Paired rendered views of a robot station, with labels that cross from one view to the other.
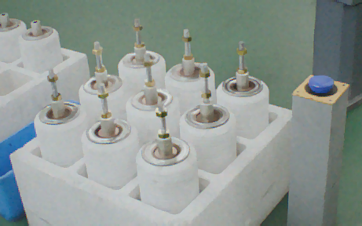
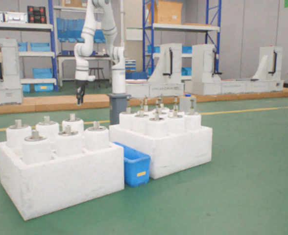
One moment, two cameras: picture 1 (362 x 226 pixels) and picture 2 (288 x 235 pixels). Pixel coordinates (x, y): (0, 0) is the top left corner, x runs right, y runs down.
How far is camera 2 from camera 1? 1.62 m
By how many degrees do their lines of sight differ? 72
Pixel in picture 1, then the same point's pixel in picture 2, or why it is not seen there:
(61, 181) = (178, 136)
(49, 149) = (164, 130)
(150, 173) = (199, 116)
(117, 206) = (196, 132)
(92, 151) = (182, 120)
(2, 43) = (57, 129)
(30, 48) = (80, 124)
